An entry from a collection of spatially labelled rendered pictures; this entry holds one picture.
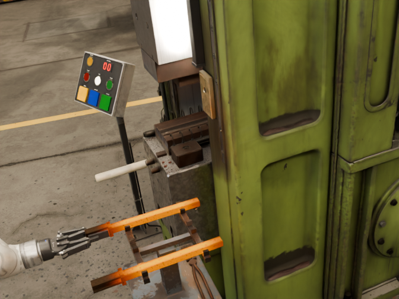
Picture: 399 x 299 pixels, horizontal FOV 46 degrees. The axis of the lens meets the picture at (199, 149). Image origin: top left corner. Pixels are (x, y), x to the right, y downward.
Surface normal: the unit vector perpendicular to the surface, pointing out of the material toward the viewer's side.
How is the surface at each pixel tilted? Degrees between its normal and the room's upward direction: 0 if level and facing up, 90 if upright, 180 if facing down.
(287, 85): 89
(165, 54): 90
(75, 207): 0
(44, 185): 0
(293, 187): 90
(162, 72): 90
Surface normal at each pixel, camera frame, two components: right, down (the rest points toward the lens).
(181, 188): 0.38, 0.46
